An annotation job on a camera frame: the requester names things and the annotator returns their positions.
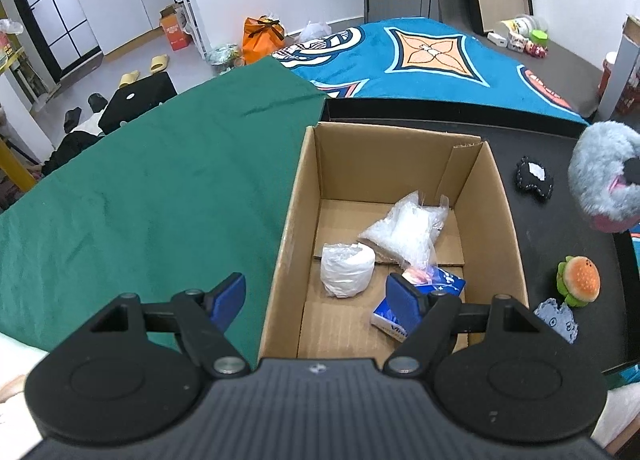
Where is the clear bag of white stuffing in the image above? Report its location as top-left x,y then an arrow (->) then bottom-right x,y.
358,191 -> 449,271

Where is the brown cardboard box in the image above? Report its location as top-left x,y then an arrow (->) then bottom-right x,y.
259,122 -> 528,362

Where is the grey pink plush toy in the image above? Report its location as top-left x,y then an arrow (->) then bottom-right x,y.
567,121 -> 639,233

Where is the blue tissue pack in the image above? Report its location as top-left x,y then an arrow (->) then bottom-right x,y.
370,267 -> 466,342

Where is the white rolled plastic bundle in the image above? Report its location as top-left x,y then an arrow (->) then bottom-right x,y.
320,243 -> 375,299

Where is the green cloth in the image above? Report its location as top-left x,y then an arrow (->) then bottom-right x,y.
1,57 -> 326,360

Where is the light blue fabric toy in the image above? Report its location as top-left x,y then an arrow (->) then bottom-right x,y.
534,298 -> 579,344

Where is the hamburger plush toy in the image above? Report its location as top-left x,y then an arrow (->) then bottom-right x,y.
556,255 -> 601,307

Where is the black felt patch toy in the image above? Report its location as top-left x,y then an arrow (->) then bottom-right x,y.
514,156 -> 554,201

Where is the left yellow slipper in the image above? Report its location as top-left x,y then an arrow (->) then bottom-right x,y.
118,70 -> 140,89

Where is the yellow slipper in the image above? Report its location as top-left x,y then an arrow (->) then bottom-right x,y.
149,54 -> 169,75
118,70 -> 140,89

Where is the right yellow slipper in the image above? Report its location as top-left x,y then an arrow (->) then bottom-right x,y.
149,54 -> 169,75

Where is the blue patterned blanket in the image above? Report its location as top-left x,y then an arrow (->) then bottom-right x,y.
272,17 -> 585,124

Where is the orange bag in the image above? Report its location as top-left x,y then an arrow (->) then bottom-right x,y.
242,15 -> 286,64

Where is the orange cardboard box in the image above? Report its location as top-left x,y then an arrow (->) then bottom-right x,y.
160,4 -> 192,51

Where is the green cup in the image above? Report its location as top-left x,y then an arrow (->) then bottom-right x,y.
529,29 -> 549,48

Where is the white kitchen cabinet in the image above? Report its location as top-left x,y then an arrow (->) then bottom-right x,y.
78,0 -> 174,55

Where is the black framed glass door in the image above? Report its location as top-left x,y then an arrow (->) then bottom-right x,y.
14,0 -> 99,81

